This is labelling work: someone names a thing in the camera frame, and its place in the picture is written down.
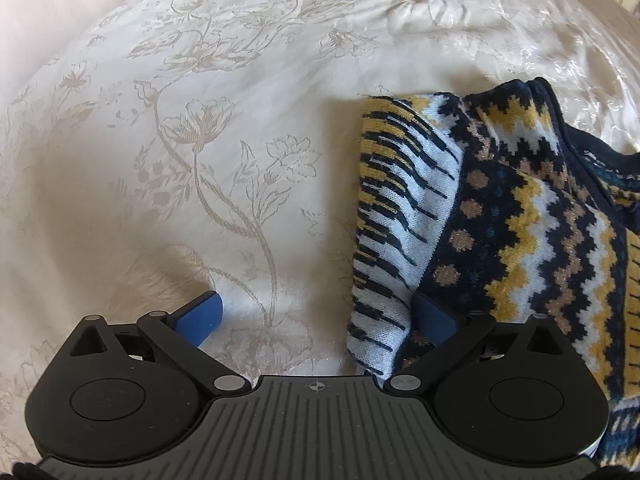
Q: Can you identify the navy yellow patterned knit sweater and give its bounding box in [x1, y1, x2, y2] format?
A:
[347, 78, 639, 469]

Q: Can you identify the cream floral bedspread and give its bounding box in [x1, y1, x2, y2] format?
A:
[1, 0, 639, 468]

